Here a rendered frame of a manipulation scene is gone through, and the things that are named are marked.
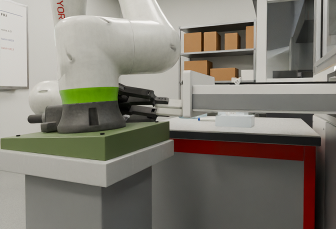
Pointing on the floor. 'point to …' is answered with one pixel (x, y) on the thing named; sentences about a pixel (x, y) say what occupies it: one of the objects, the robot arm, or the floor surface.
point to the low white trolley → (237, 176)
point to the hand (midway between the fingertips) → (169, 107)
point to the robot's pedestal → (87, 188)
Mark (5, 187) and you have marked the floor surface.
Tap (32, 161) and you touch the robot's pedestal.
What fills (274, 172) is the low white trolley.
